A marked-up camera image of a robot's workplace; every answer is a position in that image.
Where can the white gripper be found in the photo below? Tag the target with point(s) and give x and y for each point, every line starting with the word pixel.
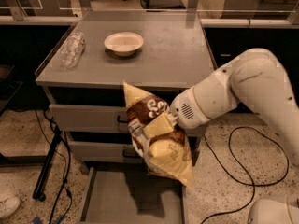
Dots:
pixel 184 109

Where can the brown yellow chip bag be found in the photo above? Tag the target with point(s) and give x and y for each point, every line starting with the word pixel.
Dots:
pixel 167 155

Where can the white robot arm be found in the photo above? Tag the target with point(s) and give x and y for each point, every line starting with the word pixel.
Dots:
pixel 256 79

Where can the grey drawer cabinet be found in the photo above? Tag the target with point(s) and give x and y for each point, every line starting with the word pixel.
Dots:
pixel 174 57

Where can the grey open bottom drawer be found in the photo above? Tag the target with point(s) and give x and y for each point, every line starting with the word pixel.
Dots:
pixel 119 196

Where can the grey middle drawer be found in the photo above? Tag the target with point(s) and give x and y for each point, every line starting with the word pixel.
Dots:
pixel 104 147

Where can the grey top drawer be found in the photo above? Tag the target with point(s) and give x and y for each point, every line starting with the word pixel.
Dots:
pixel 90 118

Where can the white paper bowl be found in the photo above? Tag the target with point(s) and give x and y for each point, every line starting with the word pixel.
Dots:
pixel 124 44

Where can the clear plastic water bottle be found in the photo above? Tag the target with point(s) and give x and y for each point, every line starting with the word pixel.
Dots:
pixel 71 50

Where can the black table leg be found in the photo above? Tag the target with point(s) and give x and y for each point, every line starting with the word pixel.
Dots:
pixel 38 193

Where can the white shoe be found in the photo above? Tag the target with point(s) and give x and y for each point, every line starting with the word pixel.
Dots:
pixel 9 206

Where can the white horizontal rail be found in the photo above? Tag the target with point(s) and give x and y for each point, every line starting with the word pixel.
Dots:
pixel 248 23

